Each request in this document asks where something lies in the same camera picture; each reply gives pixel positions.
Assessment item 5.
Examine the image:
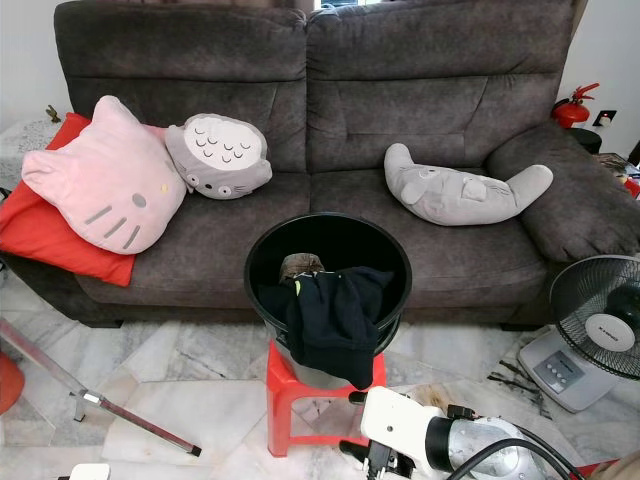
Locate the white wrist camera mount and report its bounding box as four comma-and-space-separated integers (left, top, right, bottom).
70, 463, 112, 480
343, 385, 458, 478

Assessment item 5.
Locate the red plastic stool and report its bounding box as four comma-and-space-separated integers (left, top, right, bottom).
265, 340, 389, 459

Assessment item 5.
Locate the brown crumpled cloth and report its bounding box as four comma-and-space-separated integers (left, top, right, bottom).
279, 253, 327, 285

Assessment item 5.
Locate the black shirt with green logo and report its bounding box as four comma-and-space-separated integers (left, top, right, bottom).
257, 264, 397, 392

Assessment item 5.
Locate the pink cat face cushion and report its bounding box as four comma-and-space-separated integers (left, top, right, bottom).
22, 95, 190, 254

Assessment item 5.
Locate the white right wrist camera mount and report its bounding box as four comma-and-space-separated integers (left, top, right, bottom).
343, 385, 458, 478

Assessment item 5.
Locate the dark grey fabric sofa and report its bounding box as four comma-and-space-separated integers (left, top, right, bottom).
10, 0, 640, 331

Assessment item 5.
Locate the red fire extinguisher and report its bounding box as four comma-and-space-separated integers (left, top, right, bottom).
550, 82, 602, 130

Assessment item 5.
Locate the red square cushion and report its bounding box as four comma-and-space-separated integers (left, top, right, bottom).
0, 112, 143, 289

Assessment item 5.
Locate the grey electric fan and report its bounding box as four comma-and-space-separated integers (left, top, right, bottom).
518, 253, 640, 414

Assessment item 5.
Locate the white lace covered side table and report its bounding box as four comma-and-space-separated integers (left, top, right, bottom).
0, 118, 67, 193

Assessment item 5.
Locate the black tangled cord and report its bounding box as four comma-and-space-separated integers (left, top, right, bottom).
487, 370, 557, 420

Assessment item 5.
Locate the long grey plush cushion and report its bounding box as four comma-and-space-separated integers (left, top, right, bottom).
383, 143, 557, 228

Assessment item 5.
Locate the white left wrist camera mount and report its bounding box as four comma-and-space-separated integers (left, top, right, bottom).
70, 463, 112, 480

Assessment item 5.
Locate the orange plastic bin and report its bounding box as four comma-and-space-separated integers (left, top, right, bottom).
0, 355, 27, 414

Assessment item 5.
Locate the black plastic bucket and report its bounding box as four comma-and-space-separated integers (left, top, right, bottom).
243, 212, 414, 391

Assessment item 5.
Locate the silver metal clothes rack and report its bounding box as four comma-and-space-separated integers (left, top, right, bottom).
0, 316, 204, 460

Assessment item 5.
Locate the grey owl face cushion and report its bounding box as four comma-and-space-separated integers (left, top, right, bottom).
165, 113, 274, 202

